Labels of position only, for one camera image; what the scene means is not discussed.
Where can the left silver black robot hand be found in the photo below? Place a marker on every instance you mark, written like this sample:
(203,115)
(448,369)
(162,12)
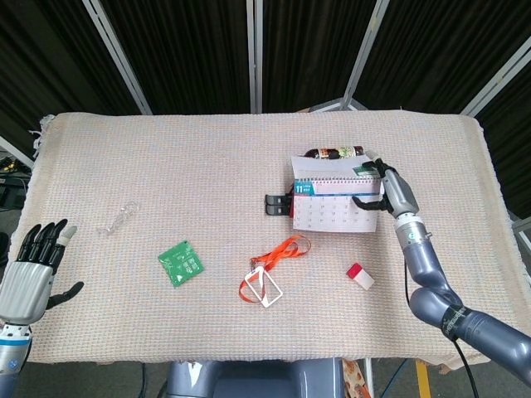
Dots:
(29,286)

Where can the black folding screen with frame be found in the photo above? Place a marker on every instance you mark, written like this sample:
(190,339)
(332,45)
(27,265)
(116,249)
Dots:
(265,49)

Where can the green sachet packet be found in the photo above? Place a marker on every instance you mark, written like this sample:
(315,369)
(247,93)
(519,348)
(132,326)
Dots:
(181,264)

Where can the beige woven tablecloth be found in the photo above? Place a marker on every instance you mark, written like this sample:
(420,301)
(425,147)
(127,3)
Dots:
(207,207)

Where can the dark tea bottle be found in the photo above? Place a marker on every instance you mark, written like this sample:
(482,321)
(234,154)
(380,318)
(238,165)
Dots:
(334,151)

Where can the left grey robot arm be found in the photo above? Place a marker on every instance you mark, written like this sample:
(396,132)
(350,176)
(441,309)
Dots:
(12,360)

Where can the clear plastic wrapper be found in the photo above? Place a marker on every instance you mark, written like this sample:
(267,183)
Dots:
(118,219)

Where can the grey robot torso base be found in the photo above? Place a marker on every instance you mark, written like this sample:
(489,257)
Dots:
(255,379)

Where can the red white small box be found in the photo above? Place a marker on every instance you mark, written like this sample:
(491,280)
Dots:
(360,276)

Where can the spiral desk calendar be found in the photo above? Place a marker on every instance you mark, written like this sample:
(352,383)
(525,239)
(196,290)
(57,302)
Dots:
(332,199)

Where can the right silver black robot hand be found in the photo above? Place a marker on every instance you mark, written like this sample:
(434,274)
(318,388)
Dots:
(392,188)

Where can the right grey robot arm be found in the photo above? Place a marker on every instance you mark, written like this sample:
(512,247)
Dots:
(448,298)

